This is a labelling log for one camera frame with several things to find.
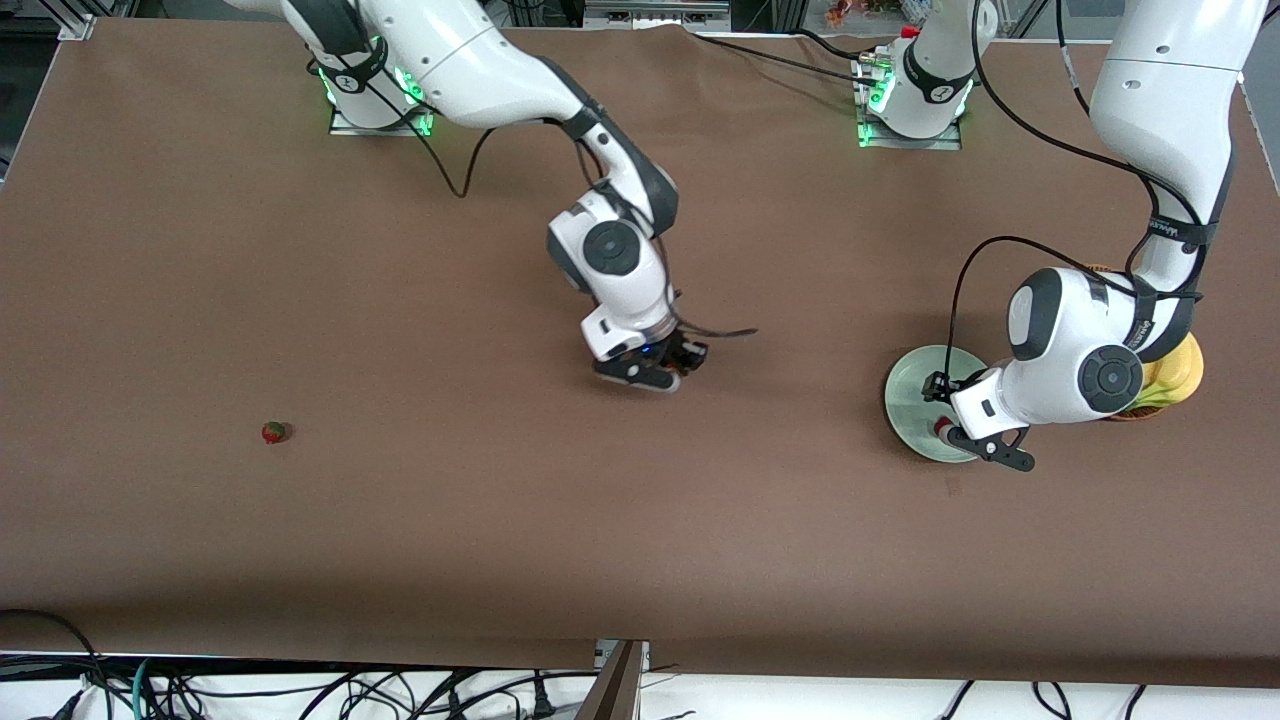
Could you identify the pale green plate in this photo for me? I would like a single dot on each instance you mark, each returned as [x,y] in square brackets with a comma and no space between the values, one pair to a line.
[905,400]

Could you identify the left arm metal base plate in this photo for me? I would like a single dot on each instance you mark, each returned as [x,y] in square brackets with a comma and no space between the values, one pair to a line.
[940,143]

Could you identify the yellow banana bunch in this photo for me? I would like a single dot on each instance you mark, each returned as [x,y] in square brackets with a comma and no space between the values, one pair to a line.
[1185,375]

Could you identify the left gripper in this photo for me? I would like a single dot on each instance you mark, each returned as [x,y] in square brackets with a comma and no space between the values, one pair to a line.
[941,387]

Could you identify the brown table cover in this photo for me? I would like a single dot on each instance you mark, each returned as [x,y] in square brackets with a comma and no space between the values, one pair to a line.
[640,500]

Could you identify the brown wicker basket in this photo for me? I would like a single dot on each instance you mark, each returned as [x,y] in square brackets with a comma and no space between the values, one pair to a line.
[1130,414]

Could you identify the aluminium frame unit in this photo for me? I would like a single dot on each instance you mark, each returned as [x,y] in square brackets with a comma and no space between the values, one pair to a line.
[650,15]

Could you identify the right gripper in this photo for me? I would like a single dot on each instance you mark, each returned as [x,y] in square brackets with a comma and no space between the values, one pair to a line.
[686,353]

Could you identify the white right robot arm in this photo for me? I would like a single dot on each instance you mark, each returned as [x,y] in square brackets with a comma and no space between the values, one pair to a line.
[470,60]

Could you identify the wooden beam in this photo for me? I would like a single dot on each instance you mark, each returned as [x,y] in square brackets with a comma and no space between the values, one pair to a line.
[615,695]

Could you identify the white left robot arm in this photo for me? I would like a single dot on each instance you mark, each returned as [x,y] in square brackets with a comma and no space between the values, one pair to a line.
[1160,100]

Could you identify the orange background objects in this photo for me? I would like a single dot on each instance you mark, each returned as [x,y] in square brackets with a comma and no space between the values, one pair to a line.
[840,12]

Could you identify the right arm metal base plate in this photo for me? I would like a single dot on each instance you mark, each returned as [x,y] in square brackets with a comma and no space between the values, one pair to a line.
[345,128]

